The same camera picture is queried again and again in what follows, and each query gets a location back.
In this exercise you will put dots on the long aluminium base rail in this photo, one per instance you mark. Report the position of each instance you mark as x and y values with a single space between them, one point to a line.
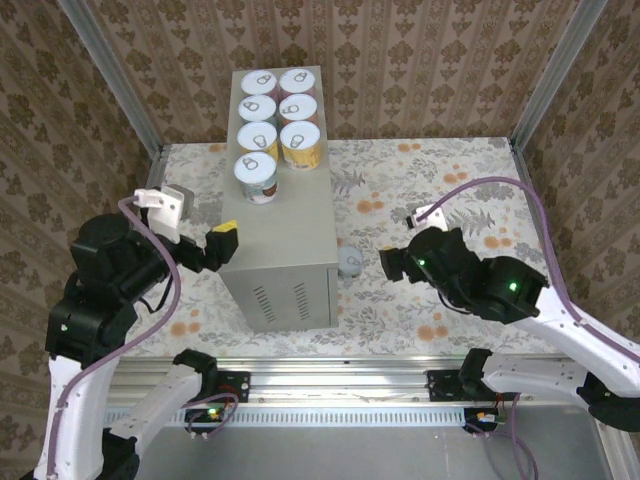
340 385

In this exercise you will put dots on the aluminium table side rail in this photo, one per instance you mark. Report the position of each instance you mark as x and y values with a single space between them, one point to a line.
526 175
152 170

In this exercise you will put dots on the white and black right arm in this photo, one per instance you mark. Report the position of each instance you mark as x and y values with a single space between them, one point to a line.
575 330

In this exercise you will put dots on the floral tablecloth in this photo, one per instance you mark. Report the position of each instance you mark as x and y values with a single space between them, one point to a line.
400 325

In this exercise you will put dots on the orange-labelled tin can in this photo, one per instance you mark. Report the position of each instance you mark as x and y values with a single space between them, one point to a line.
298 106

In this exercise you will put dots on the teal and brown labelled can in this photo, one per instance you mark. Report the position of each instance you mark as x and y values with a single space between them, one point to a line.
255 170

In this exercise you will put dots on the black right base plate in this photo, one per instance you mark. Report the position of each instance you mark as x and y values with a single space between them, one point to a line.
440 385

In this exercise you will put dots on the yellow-labelled tin can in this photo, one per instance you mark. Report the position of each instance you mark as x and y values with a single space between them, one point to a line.
300 137
257 137

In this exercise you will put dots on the teal-labelled tin can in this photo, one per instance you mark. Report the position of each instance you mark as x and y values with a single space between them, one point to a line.
256 106
350 261

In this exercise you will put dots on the aluminium frame post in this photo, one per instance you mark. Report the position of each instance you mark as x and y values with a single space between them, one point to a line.
556 75
119 85

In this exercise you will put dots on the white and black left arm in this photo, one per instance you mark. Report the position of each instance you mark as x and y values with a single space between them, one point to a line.
70 410

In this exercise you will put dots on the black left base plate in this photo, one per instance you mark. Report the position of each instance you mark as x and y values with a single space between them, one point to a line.
240 385

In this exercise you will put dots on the small circuit board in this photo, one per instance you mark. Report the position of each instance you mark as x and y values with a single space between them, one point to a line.
475 416
200 415

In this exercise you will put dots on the grey metal panel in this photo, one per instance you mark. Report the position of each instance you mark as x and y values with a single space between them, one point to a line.
325 455

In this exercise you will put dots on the grey metal cabinet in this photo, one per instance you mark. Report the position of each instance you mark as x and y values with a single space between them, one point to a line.
290 225

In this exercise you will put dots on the pink-labelled tin can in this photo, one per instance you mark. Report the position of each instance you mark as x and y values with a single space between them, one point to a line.
298 80
258 81

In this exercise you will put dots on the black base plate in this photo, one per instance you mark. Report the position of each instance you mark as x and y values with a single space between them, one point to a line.
240 385
440 385

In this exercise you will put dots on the short aluminium corner rail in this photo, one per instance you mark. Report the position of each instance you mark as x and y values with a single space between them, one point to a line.
612 455

